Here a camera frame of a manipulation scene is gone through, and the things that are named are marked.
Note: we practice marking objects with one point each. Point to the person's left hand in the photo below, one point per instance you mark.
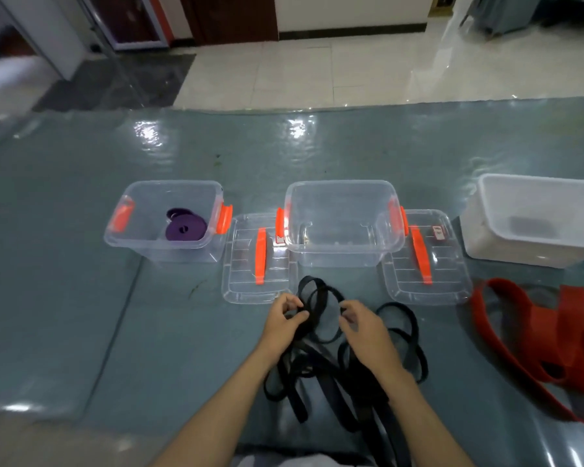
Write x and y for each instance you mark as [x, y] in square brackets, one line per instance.
[280, 330]

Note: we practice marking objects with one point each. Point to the person's right hand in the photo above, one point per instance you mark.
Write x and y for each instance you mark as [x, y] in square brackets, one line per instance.
[370, 340]

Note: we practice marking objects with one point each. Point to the narrow black resistance band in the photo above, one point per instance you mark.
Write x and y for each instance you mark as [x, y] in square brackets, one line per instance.
[299, 408]

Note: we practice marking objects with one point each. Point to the purple resistance band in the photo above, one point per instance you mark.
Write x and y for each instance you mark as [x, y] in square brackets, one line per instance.
[187, 230]

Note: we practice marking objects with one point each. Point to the clear plastic storage box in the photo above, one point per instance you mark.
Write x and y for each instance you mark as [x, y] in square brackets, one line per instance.
[141, 199]
[340, 204]

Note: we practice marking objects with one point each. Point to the red resistance band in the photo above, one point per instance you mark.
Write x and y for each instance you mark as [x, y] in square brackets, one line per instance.
[572, 335]

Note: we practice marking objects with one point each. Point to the white plastic box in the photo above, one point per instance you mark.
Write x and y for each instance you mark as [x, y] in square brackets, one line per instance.
[530, 199]

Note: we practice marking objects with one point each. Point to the person's right forearm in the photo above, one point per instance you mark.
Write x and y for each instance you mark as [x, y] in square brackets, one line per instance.
[428, 428]

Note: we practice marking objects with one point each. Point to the person's left forearm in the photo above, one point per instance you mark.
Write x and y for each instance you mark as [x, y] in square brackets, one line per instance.
[214, 418]

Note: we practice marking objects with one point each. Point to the clear lid orange handle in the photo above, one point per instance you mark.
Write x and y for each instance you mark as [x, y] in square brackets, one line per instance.
[238, 286]
[447, 282]

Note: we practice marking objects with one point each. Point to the person's white shirt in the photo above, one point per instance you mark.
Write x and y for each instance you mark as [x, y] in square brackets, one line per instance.
[253, 462]

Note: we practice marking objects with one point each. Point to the teal felt table cover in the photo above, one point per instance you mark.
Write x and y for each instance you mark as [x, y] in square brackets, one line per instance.
[126, 335]

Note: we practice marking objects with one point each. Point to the dark brown wooden door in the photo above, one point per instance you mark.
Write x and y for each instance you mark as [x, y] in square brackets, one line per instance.
[228, 19]

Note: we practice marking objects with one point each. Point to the white framed glass door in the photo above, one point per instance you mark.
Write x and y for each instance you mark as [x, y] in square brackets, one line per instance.
[126, 19]

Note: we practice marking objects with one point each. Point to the narrow white door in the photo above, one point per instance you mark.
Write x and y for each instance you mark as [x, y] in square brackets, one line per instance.
[53, 33]

